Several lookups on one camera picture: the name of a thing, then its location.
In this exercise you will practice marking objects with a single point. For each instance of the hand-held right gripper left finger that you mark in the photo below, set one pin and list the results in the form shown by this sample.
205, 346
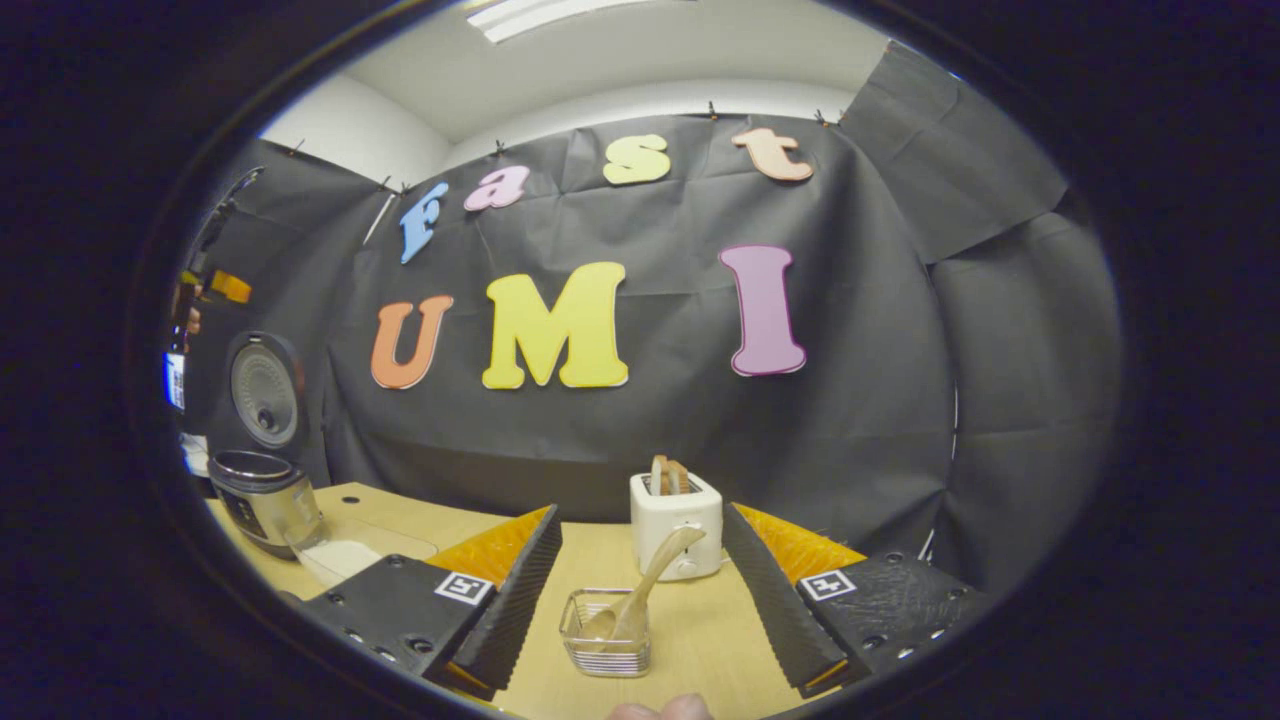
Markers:
515, 600

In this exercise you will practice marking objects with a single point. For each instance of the black backdrop cloth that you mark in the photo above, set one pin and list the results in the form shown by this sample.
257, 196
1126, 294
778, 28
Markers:
650, 420

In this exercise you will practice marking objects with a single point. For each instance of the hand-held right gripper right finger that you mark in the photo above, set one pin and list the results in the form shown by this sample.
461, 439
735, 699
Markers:
768, 600

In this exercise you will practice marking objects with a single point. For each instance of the wooden spoon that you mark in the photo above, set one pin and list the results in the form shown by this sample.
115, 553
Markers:
650, 580

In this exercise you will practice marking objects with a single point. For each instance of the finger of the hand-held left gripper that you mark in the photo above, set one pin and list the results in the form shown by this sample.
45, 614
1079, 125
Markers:
232, 287

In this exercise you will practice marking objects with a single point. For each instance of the computer monitor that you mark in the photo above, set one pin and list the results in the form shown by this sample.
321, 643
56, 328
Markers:
175, 382

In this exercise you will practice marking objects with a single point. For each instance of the white side table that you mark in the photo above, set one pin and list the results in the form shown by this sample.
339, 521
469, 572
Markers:
196, 455

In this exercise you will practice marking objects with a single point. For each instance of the white toaster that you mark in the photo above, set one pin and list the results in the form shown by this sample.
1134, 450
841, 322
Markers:
660, 520

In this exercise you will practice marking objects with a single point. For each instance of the silver black rice cooker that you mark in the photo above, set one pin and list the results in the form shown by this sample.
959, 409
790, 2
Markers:
265, 500

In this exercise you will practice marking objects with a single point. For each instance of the ceiling light panel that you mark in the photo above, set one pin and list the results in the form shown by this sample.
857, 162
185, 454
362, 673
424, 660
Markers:
550, 15

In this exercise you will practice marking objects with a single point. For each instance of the brown bread slice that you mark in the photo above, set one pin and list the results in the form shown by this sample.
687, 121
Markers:
679, 478
659, 475

